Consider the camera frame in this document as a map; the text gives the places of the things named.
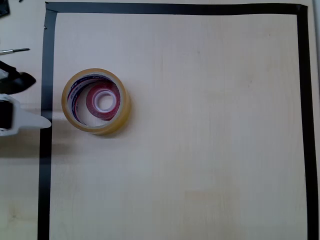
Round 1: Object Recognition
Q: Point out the small red tape roll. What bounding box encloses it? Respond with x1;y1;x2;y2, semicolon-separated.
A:
85;82;122;122

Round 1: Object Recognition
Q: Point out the big clear yellowish tape roll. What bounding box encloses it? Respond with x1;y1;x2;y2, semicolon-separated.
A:
61;67;132;136

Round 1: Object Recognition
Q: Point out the black webcam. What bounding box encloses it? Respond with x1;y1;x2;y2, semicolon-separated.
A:
0;60;37;95

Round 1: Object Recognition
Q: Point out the black object at table corner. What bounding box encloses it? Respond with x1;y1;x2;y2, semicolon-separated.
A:
0;0;12;17

